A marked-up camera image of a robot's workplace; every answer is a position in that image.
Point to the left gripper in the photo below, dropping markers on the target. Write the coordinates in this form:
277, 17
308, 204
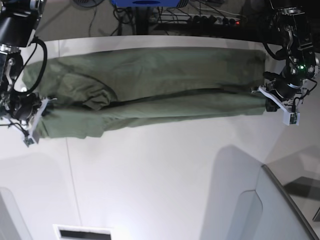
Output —
285, 90

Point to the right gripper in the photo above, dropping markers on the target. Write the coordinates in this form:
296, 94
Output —
23, 112

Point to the green t-shirt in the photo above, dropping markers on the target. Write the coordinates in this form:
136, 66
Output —
105, 91

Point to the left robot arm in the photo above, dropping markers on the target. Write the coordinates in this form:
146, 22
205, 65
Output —
288, 18

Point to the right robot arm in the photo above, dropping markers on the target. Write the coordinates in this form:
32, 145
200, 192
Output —
19, 20

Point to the black power strip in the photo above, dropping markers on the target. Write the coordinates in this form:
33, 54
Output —
180, 19

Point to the blue box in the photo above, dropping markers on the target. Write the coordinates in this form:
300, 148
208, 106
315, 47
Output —
145, 3

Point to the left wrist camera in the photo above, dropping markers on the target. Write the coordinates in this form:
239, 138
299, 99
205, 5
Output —
291, 118

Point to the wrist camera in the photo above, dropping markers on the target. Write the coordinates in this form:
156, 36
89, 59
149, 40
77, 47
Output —
31, 139
291, 118

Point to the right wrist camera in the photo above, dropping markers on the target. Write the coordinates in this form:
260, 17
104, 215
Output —
31, 139

